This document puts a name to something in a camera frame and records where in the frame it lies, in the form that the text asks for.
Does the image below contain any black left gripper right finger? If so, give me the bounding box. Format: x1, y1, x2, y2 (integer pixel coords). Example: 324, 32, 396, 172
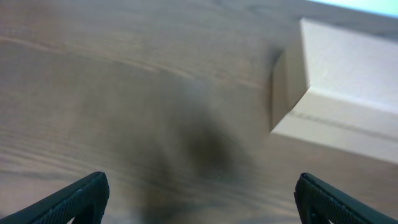
294, 173, 397, 224

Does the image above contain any brown cardboard box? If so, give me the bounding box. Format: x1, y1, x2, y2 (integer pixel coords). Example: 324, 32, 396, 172
271, 19, 397, 163

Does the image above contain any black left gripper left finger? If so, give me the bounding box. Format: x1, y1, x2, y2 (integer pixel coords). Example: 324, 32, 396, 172
1, 171, 109, 224

